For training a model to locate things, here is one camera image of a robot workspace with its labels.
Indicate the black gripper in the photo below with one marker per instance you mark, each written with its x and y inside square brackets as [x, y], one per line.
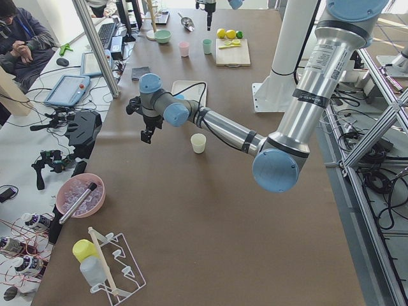
[148, 122]
[208, 11]

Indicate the green cup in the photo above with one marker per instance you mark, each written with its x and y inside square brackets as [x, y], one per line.
[207, 46]

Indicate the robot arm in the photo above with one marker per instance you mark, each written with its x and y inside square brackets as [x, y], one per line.
[344, 27]
[235, 4]

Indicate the beige rabbit tray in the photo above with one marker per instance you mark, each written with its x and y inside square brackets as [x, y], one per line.
[191, 90]

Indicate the whole lemon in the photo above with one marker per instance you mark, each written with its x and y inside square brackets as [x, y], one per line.
[221, 33]
[230, 34]

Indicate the metal scoop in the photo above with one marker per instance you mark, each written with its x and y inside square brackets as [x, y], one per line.
[187, 22]

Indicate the yellow plastic knife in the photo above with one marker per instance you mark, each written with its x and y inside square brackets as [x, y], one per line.
[228, 46]

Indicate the green lime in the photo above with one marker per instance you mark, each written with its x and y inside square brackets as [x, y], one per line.
[239, 34]

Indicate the pink cup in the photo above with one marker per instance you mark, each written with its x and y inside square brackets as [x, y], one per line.
[183, 47]

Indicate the wooden cutting board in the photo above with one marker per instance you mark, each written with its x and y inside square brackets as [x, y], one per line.
[238, 56]

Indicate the green bowl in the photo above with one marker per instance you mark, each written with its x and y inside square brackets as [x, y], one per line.
[162, 36]

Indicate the cream cup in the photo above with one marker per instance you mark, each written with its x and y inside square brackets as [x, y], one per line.
[198, 142]

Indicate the wooden stand with base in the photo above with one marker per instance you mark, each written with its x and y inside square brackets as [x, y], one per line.
[151, 34]

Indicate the grey folded cloth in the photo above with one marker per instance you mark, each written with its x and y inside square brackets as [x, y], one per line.
[137, 73]

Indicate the metal muddler stick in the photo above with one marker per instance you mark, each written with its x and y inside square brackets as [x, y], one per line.
[92, 186]

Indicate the blue teach pendant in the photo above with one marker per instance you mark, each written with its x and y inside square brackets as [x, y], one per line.
[68, 90]

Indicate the pink bowl with ice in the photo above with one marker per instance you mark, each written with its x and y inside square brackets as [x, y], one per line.
[72, 190]

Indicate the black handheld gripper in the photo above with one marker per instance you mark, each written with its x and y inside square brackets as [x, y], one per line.
[55, 160]

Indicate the black keyboard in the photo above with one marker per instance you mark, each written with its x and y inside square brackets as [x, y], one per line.
[105, 34]

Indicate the computer mouse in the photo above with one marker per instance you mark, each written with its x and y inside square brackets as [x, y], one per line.
[62, 62]

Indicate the yellow cup on rack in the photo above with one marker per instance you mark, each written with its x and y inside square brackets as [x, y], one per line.
[83, 249]

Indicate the clear cup on rack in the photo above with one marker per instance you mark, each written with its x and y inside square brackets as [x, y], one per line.
[92, 271]

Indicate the seated person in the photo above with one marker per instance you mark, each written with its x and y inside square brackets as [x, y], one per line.
[28, 46]

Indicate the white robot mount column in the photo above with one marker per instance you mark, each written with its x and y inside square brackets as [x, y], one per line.
[275, 93]

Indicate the aluminium frame post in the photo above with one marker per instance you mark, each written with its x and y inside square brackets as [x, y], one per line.
[99, 53]

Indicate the white wire cup rack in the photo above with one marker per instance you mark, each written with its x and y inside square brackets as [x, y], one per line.
[124, 277]

